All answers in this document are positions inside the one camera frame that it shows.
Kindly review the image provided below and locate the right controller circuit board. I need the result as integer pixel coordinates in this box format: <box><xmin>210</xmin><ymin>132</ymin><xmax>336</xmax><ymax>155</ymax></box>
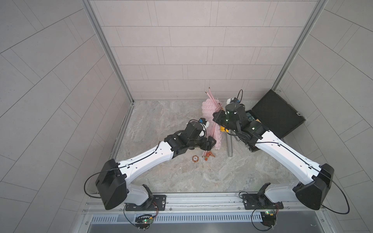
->
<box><xmin>260</xmin><ymin>211</ymin><xmax>277</xmax><ymax>228</ymax></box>

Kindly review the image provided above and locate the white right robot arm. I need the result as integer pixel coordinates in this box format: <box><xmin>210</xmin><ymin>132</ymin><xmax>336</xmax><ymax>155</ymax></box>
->
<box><xmin>213</xmin><ymin>103</ymin><xmax>334</xmax><ymax>210</ymax></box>

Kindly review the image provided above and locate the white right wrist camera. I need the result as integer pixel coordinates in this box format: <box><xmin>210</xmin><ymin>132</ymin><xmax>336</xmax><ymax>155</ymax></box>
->
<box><xmin>226</xmin><ymin>98</ymin><xmax>240</xmax><ymax>105</ymax></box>

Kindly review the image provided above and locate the silver microphone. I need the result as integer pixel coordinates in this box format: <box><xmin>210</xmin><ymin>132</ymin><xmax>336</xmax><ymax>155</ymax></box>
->
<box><xmin>226</xmin><ymin>135</ymin><xmax>233</xmax><ymax>157</ymax></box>

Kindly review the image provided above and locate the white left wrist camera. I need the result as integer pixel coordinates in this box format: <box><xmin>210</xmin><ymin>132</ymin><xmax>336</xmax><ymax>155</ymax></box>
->
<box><xmin>198</xmin><ymin>117</ymin><xmax>209</xmax><ymax>128</ymax></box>

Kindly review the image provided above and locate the left controller circuit board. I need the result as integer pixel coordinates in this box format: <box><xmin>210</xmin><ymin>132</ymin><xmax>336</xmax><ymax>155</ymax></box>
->
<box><xmin>135</xmin><ymin>214</ymin><xmax>156</xmax><ymax>230</ymax></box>

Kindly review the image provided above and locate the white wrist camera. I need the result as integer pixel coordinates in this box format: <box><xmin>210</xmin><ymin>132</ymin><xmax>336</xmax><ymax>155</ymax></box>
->
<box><xmin>226</xmin><ymin>98</ymin><xmax>240</xmax><ymax>105</ymax></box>
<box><xmin>198</xmin><ymin>117</ymin><xmax>209</xmax><ymax>128</ymax></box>

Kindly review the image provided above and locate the black poker chip case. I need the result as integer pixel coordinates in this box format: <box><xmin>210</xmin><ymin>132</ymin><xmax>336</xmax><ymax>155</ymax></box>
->
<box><xmin>246</xmin><ymin>90</ymin><xmax>306</xmax><ymax>139</ymax></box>

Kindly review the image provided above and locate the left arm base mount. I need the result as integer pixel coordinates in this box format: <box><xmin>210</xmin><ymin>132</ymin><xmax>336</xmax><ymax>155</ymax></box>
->
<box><xmin>124</xmin><ymin>184</ymin><xmax>167</xmax><ymax>212</ymax></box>

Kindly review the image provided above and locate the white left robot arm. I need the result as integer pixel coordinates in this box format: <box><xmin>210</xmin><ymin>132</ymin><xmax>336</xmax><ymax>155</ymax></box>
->
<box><xmin>95</xmin><ymin>118</ymin><xmax>216</xmax><ymax>210</ymax></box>

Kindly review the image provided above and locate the aluminium mounting rail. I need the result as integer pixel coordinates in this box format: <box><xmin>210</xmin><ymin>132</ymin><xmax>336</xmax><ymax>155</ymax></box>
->
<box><xmin>80</xmin><ymin>192</ymin><xmax>331</xmax><ymax>230</ymax></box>

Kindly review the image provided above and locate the colourful keychain decoration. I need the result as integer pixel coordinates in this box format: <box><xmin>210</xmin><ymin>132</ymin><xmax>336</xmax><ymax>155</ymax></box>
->
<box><xmin>202</xmin><ymin>150</ymin><xmax>215</xmax><ymax>161</ymax></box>

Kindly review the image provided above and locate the pink fluffy handbag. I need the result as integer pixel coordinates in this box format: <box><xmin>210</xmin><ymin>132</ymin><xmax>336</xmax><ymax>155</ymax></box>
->
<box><xmin>202</xmin><ymin>88</ymin><xmax>222</xmax><ymax>150</ymax></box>

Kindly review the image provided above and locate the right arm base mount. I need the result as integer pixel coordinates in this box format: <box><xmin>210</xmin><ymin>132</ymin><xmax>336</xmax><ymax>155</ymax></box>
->
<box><xmin>239</xmin><ymin>183</ymin><xmax>284</xmax><ymax>210</ymax></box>

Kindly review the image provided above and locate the controller circuit board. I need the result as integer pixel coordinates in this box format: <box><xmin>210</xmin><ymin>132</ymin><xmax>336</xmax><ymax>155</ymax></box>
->
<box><xmin>135</xmin><ymin>214</ymin><xmax>156</xmax><ymax>230</ymax></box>
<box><xmin>260</xmin><ymin>211</ymin><xmax>277</xmax><ymax>228</ymax></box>

